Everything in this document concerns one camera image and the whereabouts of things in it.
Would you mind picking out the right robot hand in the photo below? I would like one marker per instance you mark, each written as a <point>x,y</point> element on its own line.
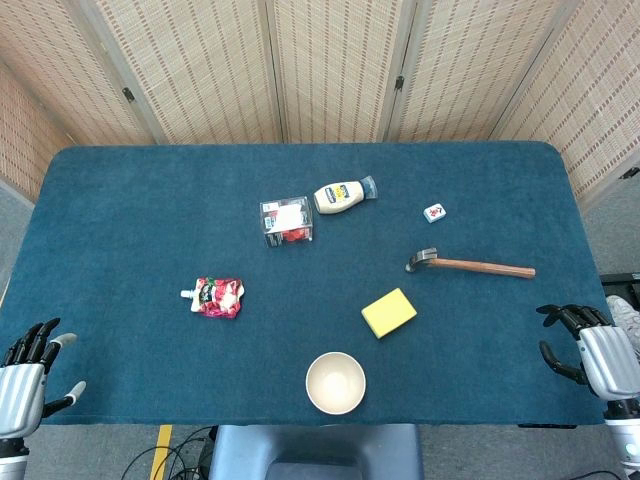
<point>602,357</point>

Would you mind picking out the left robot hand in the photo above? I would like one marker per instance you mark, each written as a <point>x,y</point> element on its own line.
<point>20,390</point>

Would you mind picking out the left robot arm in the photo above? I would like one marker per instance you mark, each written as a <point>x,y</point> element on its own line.
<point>11,457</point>

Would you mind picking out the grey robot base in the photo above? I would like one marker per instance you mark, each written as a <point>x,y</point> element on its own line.
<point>316,452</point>

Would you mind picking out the yellow sponge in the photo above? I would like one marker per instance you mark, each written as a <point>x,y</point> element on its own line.
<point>389,313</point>

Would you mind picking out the white sneaker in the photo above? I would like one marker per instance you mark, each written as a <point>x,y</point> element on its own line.
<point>625,315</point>

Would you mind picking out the black equipment box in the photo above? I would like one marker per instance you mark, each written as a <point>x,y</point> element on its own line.
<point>621,282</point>

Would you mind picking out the yellow floor tape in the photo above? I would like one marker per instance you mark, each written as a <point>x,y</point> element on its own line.
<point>161,452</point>

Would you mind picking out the red crumpled drink pouch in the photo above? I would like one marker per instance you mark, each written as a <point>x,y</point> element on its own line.
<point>217,297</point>

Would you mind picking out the white mahjong tile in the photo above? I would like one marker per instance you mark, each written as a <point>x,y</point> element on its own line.
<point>434,212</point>

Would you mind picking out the blue table cloth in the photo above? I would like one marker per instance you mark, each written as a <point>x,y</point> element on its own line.
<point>250,320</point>

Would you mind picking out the cream bowl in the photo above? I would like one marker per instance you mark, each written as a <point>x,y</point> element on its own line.
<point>335,383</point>

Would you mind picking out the mayonnaise squeeze bottle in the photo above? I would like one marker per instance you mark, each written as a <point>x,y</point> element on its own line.
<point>342,196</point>

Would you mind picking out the clear plastic box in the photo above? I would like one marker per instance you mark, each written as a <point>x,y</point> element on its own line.
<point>287,221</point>

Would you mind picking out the bamboo folding screen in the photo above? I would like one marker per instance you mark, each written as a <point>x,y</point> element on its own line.
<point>320,70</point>

